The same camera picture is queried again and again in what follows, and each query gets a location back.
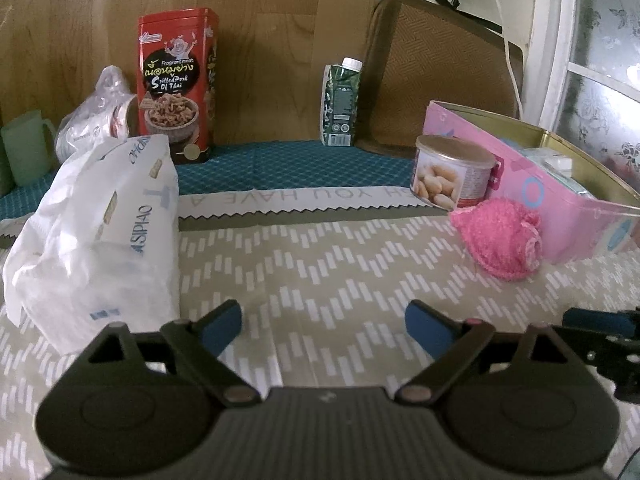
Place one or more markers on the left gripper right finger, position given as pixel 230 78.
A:
pixel 453 346

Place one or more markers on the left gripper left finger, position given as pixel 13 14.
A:
pixel 197 346

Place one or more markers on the white tissue pack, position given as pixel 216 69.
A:
pixel 558 165

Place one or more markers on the pink fluffy soft item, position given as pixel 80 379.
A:
pixel 502 236

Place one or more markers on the pink tin storage box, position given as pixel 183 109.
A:
pixel 573 227

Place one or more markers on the white plastic bag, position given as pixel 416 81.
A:
pixel 102 246

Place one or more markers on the round snack can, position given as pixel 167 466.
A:
pixel 450 173

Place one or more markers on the clear plastic bag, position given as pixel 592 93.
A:
pixel 111 111

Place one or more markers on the frosted glass door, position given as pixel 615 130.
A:
pixel 582 78

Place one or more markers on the green plastic cup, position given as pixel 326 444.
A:
pixel 28 141

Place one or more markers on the green drink carton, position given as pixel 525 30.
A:
pixel 339 103

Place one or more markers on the red snack tin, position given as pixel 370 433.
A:
pixel 176 77

